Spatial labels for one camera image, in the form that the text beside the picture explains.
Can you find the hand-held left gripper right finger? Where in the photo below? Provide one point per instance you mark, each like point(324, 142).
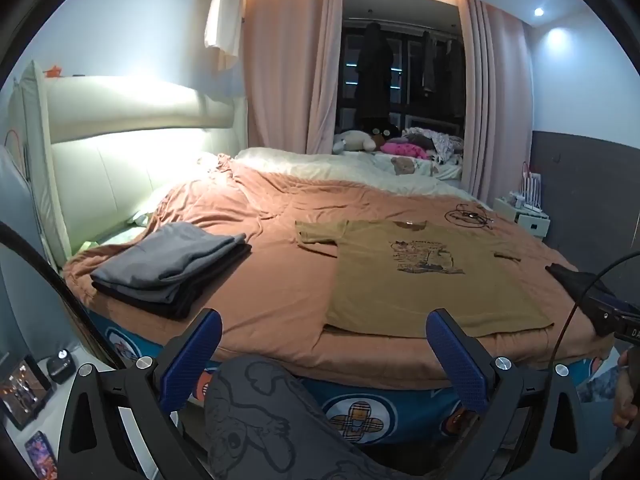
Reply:
point(455, 360)

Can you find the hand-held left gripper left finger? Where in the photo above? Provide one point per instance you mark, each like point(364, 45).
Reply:
point(192, 357)

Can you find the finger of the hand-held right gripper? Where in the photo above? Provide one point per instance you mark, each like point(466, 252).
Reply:
point(605, 312)

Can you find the olive printed T-shirt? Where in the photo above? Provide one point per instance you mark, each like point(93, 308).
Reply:
point(410, 290)

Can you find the pile of patterned clothes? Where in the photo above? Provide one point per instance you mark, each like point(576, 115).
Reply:
point(440, 142)

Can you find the dark hanging clothes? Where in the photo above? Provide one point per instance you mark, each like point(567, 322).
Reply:
point(430, 65)

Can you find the person's right hand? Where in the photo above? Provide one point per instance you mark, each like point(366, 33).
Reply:
point(627, 395)

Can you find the black cloth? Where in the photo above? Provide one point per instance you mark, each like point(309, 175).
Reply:
point(570, 277)

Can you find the black folded garment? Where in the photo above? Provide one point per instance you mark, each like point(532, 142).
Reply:
point(200, 295)

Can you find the grey folded garment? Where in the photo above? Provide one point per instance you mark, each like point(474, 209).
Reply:
point(170, 255)

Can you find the white nightstand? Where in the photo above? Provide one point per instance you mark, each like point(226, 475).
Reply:
point(532, 222)

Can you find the orange-brown blanket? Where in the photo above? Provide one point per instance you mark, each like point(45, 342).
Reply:
point(280, 280)

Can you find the black alarm clock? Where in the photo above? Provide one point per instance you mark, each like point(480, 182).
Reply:
point(60, 367)

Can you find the white and red rack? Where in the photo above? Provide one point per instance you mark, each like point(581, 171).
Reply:
point(531, 190)

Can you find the smartphone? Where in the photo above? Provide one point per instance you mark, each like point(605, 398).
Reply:
point(41, 457)

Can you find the white bedside table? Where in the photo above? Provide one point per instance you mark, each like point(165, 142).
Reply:
point(12, 442)

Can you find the small brown teddy bear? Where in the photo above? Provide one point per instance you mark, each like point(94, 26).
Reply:
point(401, 165)

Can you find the cream padded headboard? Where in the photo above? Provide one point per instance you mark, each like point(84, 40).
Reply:
point(125, 160)

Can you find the pink cloth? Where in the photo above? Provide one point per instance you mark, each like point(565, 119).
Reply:
point(402, 150)

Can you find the brown plush toy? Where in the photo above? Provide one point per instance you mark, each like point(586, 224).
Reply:
point(385, 132)

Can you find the pink curtain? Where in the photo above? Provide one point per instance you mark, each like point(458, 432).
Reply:
point(285, 60)
point(495, 100)

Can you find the white plush toy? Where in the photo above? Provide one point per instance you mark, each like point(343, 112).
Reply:
point(355, 141)

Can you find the dark hanging coat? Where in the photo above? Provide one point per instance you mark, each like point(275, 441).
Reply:
point(372, 75)

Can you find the round ceiling spotlight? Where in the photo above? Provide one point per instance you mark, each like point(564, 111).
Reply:
point(539, 11)

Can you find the small orange object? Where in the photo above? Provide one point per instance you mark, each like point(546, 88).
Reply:
point(52, 71)

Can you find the white hanging shirt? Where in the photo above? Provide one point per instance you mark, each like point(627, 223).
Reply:
point(225, 20)

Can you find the black picture frame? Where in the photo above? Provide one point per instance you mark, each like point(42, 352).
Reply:
point(22, 392)

